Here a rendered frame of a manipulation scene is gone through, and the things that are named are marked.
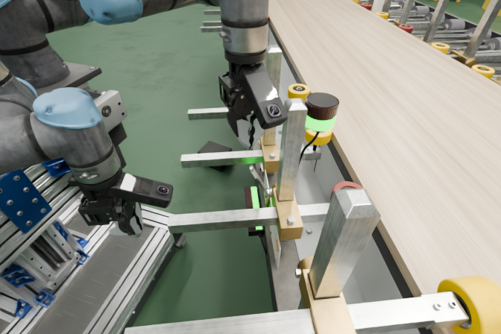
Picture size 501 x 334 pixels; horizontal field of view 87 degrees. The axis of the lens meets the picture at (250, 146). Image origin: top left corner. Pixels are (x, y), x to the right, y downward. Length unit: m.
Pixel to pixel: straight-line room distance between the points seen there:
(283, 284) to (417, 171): 0.43
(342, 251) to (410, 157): 0.53
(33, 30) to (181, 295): 1.20
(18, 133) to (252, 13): 0.37
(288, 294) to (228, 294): 0.77
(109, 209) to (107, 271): 0.86
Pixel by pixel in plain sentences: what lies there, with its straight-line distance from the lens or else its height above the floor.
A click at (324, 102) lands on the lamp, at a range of 0.49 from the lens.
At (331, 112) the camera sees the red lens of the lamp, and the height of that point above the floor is 1.12.
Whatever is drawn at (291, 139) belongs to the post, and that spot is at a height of 1.05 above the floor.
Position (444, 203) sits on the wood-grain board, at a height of 0.90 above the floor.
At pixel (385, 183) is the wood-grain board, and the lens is 0.71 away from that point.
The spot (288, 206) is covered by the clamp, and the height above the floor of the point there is 0.87.
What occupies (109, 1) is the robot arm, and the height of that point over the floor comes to 1.30.
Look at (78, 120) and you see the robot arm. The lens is 0.46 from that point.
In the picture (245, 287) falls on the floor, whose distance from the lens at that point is 1.48.
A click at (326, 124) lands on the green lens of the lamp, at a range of 0.50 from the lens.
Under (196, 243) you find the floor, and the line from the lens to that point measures 1.61.
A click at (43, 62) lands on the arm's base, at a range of 0.90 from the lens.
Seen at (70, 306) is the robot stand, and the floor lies 0.21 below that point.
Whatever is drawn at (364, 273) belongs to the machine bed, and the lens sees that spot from 0.81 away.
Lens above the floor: 1.37
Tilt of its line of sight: 40 degrees down
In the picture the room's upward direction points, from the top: straight up
